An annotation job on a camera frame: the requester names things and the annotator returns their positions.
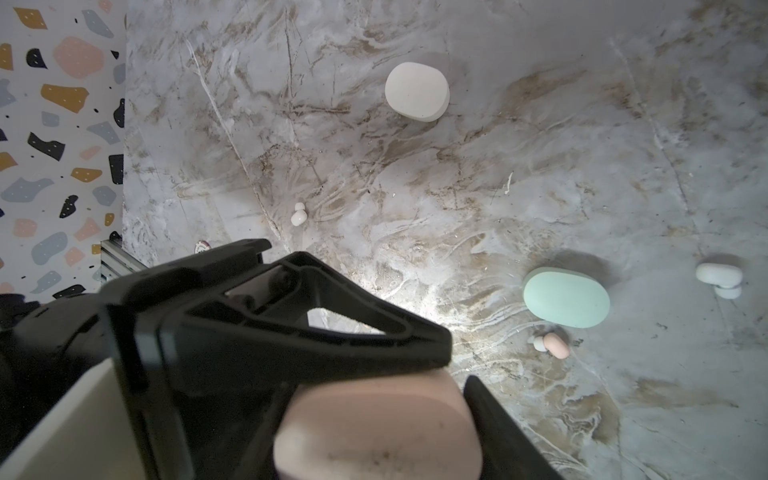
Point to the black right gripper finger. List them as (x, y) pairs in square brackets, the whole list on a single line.
[(507, 452)]

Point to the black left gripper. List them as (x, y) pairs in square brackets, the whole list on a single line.
[(45, 349)]

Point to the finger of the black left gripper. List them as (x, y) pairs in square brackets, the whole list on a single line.
[(210, 349)]

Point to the pink earbud case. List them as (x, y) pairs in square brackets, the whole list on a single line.
[(414, 426)]

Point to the mint green earbud case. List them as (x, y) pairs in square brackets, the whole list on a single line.
[(565, 297)]

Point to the white earbud case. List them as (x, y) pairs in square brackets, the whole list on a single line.
[(417, 91)]

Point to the white earbud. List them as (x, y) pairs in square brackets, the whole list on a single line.
[(725, 279), (300, 215)]

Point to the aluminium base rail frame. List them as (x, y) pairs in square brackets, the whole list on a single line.
[(115, 262)]

